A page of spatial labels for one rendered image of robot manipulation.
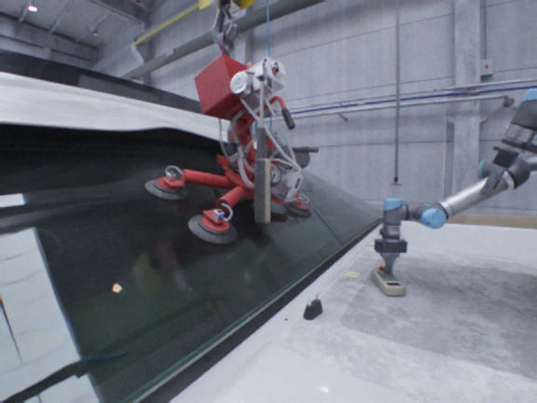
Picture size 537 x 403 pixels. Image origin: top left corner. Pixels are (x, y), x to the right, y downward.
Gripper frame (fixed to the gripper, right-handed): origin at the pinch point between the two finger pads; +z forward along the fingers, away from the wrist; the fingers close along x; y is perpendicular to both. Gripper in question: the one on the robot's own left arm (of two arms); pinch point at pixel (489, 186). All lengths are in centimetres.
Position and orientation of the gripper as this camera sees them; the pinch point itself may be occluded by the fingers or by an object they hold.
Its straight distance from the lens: 107.9
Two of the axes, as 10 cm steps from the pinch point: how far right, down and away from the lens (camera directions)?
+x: -7.8, 1.9, -5.9
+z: -1.5, 8.6, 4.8
